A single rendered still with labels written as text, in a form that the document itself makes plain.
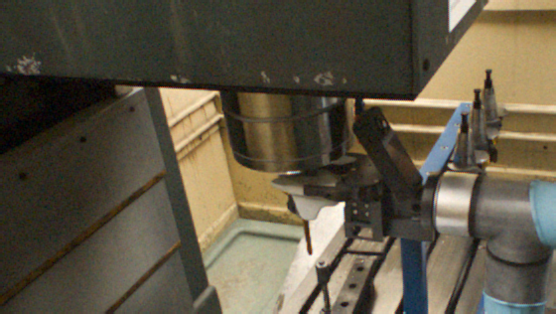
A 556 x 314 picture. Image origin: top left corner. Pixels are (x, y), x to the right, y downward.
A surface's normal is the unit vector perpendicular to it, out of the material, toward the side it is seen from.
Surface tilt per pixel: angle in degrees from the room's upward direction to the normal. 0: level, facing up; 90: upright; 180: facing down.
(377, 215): 90
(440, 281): 0
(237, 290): 0
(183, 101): 90
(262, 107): 90
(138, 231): 90
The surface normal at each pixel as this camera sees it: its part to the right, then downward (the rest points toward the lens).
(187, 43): -0.37, 0.50
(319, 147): 0.48, 0.41
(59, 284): 0.92, 0.11
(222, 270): -0.10, -0.85
